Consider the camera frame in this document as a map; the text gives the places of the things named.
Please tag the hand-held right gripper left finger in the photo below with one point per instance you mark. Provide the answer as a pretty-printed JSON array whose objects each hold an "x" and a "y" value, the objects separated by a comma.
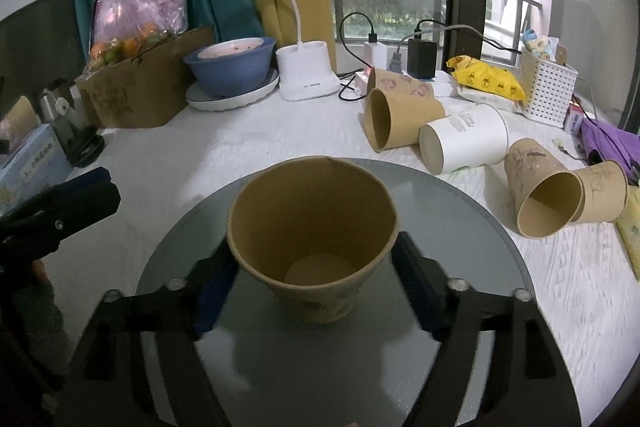
[{"x": 214, "y": 289}]

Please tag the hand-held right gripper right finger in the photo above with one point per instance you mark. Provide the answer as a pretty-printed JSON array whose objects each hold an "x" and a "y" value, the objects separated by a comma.
[{"x": 417, "y": 287}]

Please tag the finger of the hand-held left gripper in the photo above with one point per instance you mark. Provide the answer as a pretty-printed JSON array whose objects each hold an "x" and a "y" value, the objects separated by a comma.
[{"x": 75, "y": 202}]

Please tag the plain brown paper cup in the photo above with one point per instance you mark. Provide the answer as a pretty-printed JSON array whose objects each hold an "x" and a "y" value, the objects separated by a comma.
[{"x": 310, "y": 207}]

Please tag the white paper cup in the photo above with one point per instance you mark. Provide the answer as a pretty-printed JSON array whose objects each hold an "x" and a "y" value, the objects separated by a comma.
[{"x": 475, "y": 137}]

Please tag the brown paper cup dark drawing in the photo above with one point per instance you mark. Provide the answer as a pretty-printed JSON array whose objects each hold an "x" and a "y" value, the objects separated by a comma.
[{"x": 530, "y": 172}]

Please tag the brown paper cup pink print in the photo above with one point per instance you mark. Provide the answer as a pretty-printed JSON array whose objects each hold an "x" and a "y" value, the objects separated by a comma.
[{"x": 400, "y": 83}]

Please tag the small brown paper cup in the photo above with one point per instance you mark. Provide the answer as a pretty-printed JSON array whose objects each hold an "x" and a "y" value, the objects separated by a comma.
[{"x": 602, "y": 194}]

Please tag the light blue tissue box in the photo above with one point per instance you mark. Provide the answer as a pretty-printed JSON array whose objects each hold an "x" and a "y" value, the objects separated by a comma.
[{"x": 30, "y": 167}]

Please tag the black clamp stand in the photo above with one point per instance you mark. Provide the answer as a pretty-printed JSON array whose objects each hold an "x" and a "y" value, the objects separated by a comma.
[{"x": 75, "y": 137}]

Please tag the grey round turntable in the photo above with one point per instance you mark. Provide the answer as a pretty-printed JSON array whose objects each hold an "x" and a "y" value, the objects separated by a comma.
[{"x": 310, "y": 357}]

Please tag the cardboard box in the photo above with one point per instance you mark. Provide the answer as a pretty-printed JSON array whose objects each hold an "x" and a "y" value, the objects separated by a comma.
[{"x": 145, "y": 92}]

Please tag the white round plate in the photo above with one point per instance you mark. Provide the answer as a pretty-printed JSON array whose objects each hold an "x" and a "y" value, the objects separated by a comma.
[{"x": 225, "y": 101}]

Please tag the plastic bag of oranges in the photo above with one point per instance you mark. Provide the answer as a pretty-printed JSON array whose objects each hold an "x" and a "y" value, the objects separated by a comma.
[{"x": 130, "y": 22}]

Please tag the white wipes packet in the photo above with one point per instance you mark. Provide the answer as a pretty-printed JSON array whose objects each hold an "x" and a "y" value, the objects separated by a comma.
[{"x": 480, "y": 99}]

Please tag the blue bowl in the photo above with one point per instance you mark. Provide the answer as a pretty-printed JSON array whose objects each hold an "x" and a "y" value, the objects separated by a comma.
[{"x": 230, "y": 72}]

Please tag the white power strip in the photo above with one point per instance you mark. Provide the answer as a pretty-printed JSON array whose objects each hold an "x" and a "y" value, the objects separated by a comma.
[{"x": 440, "y": 84}]

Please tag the yellow snack packet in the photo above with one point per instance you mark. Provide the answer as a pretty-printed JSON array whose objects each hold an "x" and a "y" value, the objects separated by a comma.
[{"x": 487, "y": 79}]

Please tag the pink inner bowl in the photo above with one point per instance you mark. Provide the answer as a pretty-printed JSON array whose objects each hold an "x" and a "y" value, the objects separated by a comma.
[{"x": 232, "y": 48}]

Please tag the pale yellow packet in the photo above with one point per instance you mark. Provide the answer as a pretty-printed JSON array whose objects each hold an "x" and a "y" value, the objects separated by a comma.
[{"x": 631, "y": 232}]

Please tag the black power adapter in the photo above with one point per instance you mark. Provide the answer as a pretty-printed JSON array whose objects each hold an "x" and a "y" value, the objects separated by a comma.
[{"x": 421, "y": 59}]

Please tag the purple cloth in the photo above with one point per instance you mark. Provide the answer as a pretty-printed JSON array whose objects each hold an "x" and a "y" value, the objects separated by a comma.
[{"x": 597, "y": 139}]

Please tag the white plastic basket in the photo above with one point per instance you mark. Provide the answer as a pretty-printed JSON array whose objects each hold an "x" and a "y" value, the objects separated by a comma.
[{"x": 545, "y": 89}]

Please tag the white desk lamp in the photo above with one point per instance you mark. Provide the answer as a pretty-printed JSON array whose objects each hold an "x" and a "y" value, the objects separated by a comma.
[{"x": 305, "y": 72}]

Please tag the white charger plug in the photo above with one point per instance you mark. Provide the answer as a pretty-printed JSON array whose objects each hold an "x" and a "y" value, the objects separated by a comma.
[{"x": 377, "y": 54}]

